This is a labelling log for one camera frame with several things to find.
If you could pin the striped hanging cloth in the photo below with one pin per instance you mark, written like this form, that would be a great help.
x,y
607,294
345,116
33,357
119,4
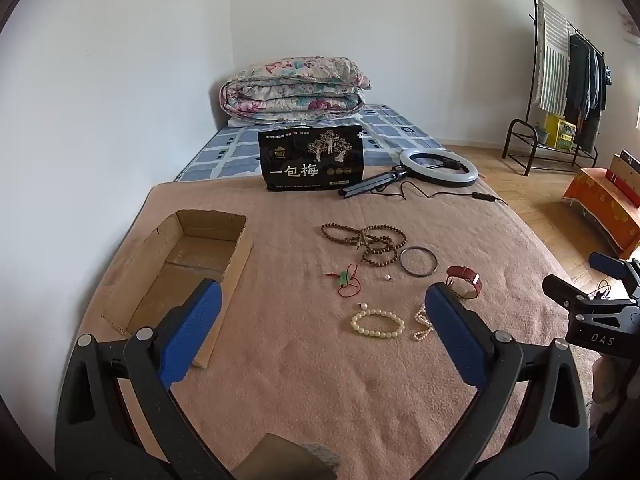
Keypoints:
x,y
552,60

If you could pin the dark metal bangle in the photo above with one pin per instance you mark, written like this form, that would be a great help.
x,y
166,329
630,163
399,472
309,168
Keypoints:
x,y
400,261

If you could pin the yellow box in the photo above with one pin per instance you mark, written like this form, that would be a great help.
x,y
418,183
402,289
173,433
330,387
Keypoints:
x,y
560,132

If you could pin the pink blanket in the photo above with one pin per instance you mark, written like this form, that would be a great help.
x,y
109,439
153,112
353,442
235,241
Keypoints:
x,y
300,360

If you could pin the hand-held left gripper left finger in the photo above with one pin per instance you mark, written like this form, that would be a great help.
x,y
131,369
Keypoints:
x,y
195,332

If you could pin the blue checked mattress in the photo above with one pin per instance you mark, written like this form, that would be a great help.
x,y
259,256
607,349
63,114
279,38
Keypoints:
x,y
225,152

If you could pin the black metal clothes rack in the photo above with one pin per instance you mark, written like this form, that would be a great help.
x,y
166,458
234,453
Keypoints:
x,y
511,140

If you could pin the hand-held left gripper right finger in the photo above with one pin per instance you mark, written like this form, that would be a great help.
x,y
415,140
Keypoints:
x,y
455,335

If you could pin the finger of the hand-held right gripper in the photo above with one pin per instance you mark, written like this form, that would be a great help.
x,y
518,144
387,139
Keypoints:
x,y
607,265
565,290

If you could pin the folded floral quilt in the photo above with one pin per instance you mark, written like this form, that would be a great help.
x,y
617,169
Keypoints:
x,y
295,90

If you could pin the black folded tripod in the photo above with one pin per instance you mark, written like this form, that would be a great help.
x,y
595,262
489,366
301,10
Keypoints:
x,y
370,184

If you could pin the orange floral cloth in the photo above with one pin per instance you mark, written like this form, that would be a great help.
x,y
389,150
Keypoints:
x,y
605,207

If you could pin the cardboard box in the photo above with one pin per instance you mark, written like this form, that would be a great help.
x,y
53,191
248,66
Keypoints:
x,y
192,255

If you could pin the black snack bag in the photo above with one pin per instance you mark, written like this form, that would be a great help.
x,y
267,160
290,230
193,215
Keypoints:
x,y
310,170

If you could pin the dark hanging clothes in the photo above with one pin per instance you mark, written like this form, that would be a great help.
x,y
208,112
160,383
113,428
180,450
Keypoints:
x,y
587,85

